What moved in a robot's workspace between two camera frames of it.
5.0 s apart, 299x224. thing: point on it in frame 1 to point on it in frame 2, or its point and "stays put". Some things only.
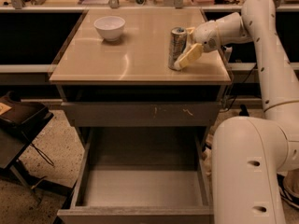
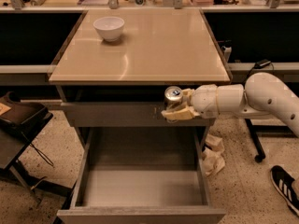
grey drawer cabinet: (147, 153) stays put
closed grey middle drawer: (141, 114) stays put
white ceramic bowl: (110, 27) stays put
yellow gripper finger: (190, 30) to (187, 94)
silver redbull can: (178, 36) to (173, 97)
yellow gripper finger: (193, 53) to (182, 114)
